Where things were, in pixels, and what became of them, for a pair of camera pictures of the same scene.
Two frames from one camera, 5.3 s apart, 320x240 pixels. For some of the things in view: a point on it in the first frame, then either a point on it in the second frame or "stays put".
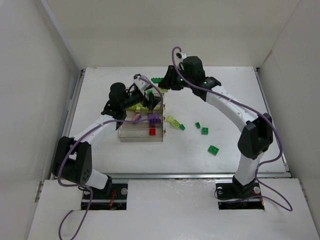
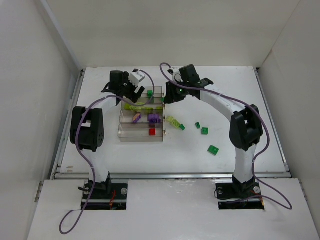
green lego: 213,150 stays put
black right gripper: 167,78 → 171,93
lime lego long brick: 175,124 stays put
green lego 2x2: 204,131 stays put
